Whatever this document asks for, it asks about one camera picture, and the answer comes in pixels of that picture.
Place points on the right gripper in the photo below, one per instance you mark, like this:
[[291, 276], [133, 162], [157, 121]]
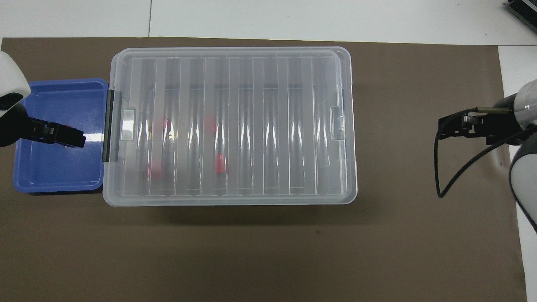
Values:
[[503, 126]]

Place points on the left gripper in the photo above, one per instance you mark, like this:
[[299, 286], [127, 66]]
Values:
[[12, 130]]

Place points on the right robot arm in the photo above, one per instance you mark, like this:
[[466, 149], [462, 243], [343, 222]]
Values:
[[527, 100]]

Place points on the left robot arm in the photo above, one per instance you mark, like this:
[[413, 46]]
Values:
[[9, 73]]

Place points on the clear plastic storage box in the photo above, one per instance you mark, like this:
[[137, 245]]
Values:
[[251, 126], [111, 126]]

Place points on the blue plastic tray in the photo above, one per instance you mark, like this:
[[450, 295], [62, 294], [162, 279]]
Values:
[[54, 167]]

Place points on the dark ribbed device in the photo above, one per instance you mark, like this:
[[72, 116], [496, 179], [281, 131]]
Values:
[[524, 8]]

